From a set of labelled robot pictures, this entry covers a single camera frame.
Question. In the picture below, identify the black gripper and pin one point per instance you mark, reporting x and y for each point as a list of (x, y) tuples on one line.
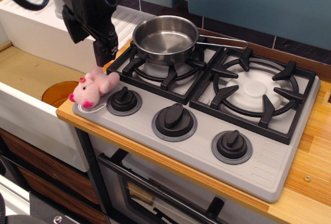
[(85, 18)]

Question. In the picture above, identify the pink stuffed pig toy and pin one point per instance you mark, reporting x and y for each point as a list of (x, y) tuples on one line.
[(93, 86)]

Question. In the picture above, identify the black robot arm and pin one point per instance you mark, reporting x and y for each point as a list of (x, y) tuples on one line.
[(85, 18)]

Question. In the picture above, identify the stainless steel pan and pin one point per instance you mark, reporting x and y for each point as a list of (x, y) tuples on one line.
[(169, 40)]

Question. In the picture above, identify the white toy sink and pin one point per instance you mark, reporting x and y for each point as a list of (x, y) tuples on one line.
[(36, 53)]

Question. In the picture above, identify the black left stove knob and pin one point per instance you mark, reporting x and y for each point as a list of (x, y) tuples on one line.
[(124, 102)]

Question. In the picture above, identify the black stove knob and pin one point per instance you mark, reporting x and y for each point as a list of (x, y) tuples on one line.
[(174, 123), (124, 102), (232, 147)]

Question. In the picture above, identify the black left burner grate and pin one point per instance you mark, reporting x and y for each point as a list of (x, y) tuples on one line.
[(177, 82)]

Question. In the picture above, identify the black burner grate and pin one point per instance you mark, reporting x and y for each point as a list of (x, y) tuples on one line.
[(177, 82), (267, 97)]

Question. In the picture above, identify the black middle stove knob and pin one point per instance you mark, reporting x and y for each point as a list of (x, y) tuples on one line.
[(174, 123)]

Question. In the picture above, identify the grey toy stove top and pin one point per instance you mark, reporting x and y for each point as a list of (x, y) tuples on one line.
[(263, 175)]

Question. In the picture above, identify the oven door with window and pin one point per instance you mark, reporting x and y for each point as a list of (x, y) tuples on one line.
[(153, 209)]

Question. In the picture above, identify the white right burner cap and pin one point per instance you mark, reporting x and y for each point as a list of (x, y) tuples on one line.
[(252, 86)]

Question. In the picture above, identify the black right stove knob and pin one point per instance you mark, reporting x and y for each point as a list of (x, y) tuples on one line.
[(232, 147)]

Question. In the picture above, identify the black right burner grate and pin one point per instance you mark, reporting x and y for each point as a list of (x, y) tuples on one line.
[(267, 97)]

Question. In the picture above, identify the black oven door handle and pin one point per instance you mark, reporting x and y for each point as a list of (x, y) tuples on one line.
[(115, 164)]

